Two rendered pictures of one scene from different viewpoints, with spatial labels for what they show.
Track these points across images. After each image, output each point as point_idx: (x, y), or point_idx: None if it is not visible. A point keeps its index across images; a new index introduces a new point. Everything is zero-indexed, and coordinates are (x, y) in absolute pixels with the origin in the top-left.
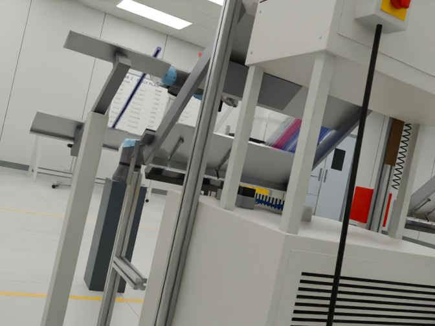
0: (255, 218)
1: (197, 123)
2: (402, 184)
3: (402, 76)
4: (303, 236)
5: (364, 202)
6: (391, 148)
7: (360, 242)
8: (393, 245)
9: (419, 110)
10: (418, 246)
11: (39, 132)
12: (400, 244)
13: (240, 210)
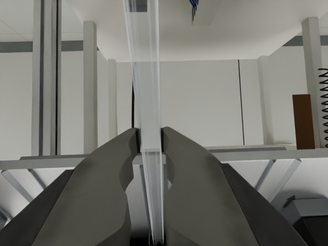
0: (108, 41)
1: (33, 81)
2: (310, 77)
3: None
4: (119, 62)
5: None
6: (300, 113)
7: (164, 58)
8: (210, 51)
9: (235, 147)
10: (264, 42)
11: None
12: (232, 46)
13: (109, 16)
